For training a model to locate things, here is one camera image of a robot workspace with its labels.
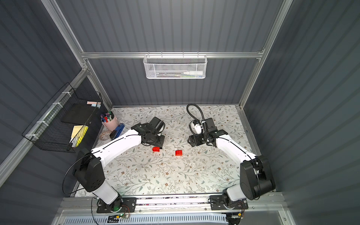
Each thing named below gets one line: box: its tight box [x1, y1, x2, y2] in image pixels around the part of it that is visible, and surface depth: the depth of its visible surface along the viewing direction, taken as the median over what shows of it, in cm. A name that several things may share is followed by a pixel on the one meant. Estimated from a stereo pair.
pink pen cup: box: [100, 115, 119, 132], surface depth 101 cm
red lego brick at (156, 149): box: [152, 146, 160, 152], surface depth 95 cm
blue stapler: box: [111, 122, 126, 141], surface depth 105 cm
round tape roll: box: [98, 130, 112, 141], surface depth 104 cm
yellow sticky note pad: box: [69, 124, 89, 148], surface depth 70 cm
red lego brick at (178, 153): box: [175, 150, 183, 157], surface depth 94 cm
